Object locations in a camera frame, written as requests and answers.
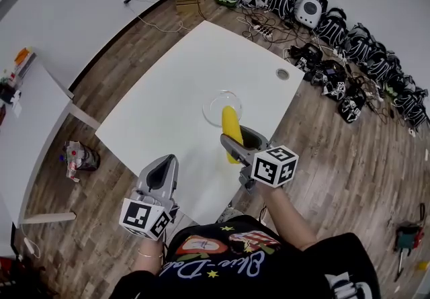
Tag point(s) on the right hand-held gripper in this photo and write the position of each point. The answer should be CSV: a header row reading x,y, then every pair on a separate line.
x,y
273,166

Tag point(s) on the dark clutter pile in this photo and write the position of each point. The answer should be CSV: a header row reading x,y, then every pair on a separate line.
x,y
6,92

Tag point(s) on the white low table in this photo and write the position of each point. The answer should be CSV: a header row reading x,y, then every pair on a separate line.
x,y
188,82

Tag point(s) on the white round-window backpack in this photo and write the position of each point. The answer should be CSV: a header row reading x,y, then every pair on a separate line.
x,y
309,10

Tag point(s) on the person's right forearm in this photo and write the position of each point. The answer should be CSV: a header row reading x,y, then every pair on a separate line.
x,y
289,220

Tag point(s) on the white side table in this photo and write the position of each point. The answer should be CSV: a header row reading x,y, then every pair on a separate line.
x,y
30,143

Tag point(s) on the row of black backpacks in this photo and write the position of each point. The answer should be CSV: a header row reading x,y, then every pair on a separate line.
x,y
359,42

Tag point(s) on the plastic bag of trash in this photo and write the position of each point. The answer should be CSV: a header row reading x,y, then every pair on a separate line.
x,y
80,158

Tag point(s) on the idle black gripper unit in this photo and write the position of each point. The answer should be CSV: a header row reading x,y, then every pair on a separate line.
x,y
307,55
352,106
331,79

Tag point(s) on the white power adapter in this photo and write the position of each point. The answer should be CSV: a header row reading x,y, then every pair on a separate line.
x,y
30,245

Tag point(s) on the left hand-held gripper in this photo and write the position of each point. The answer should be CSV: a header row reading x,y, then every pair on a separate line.
x,y
141,217

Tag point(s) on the yellow banana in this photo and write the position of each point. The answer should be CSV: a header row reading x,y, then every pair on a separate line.
x,y
231,123

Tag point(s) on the clear glass bowl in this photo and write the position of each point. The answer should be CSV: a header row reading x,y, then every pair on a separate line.
x,y
213,106

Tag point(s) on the person's left forearm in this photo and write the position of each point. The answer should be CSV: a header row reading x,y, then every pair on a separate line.
x,y
148,262

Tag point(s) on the grey speckled shoe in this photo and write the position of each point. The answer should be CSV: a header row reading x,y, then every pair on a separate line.
x,y
231,214

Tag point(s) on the black printed t-shirt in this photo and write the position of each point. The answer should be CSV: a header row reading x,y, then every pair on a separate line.
x,y
268,277

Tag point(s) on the red and teal tool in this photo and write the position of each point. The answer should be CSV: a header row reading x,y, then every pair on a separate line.
x,y
408,235

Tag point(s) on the orange object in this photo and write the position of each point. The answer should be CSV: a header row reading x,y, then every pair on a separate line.
x,y
23,55

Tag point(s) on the white power strip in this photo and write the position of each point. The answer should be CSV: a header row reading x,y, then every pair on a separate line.
x,y
263,29

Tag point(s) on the grey shelf tray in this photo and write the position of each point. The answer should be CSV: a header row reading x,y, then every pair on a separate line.
x,y
27,64

